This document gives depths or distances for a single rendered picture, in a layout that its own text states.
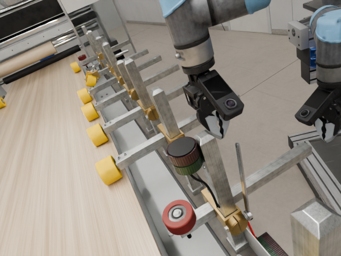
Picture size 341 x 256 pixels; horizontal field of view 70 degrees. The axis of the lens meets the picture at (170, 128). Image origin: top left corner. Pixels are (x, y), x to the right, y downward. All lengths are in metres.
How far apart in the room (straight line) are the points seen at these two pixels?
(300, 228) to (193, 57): 0.34
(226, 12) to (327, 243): 0.38
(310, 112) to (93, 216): 0.65
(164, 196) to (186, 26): 0.75
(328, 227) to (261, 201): 1.44
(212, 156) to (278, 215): 1.21
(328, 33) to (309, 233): 0.47
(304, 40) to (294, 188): 0.95
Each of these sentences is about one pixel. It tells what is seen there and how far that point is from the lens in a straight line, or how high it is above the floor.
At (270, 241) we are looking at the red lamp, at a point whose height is 0.70.
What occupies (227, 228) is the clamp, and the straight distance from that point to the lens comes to 0.64.
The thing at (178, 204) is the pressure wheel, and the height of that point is 0.90.
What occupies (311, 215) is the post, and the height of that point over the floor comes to 1.16.
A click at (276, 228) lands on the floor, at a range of 1.62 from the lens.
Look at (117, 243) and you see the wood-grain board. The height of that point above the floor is 0.90.
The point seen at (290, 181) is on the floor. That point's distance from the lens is 1.81.
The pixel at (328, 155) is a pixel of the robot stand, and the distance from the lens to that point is 1.69.
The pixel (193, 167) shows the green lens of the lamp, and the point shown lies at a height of 1.08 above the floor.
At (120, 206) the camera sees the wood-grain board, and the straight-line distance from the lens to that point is 0.73.
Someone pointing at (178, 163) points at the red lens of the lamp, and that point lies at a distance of 0.45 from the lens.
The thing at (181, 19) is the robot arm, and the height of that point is 1.30.
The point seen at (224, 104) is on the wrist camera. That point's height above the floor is 1.14.
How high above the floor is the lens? 1.40
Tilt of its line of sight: 33 degrees down
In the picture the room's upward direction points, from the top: 23 degrees counter-clockwise
